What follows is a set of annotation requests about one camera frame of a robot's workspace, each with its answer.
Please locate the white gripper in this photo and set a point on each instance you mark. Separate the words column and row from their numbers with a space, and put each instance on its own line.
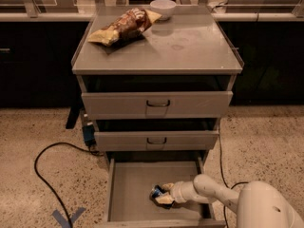
column 178, row 191

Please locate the blue pepsi can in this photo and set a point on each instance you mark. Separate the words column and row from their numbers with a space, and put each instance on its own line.
column 157, row 191

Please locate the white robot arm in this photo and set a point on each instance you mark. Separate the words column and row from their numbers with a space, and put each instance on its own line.
column 257, row 205

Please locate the grey open bottom drawer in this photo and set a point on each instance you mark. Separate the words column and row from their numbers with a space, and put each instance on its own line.
column 129, row 205

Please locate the grey middle drawer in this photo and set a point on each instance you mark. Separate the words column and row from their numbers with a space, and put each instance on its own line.
column 156, row 140

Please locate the grey top drawer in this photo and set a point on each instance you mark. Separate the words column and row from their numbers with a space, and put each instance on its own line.
column 158, row 105

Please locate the grey metal drawer cabinet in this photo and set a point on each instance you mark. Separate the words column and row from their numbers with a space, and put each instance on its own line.
column 188, row 52

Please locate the blue power adapter box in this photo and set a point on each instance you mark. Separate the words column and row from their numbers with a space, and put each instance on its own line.
column 88, row 134

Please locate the brown yellow chip bag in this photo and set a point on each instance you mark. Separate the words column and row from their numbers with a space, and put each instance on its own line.
column 131, row 24

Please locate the white bowl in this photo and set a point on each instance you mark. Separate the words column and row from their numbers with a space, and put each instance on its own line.
column 164, row 7

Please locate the dark counter cabinet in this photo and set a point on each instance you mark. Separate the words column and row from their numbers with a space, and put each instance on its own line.
column 35, row 63

